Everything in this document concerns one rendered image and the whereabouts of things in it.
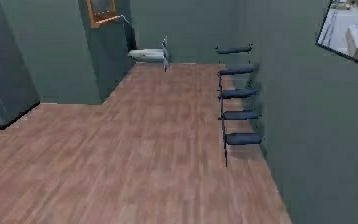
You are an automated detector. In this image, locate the dark blue shelf rack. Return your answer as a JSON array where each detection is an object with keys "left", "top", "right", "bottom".
[{"left": 215, "top": 43, "right": 263, "bottom": 168}]

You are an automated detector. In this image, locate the dark grey cabinet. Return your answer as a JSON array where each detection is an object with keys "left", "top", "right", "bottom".
[{"left": 0, "top": 0, "right": 41, "bottom": 131}]

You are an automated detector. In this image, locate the orange framed wall picture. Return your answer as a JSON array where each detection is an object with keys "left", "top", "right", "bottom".
[{"left": 85, "top": 0, "right": 125, "bottom": 29}]

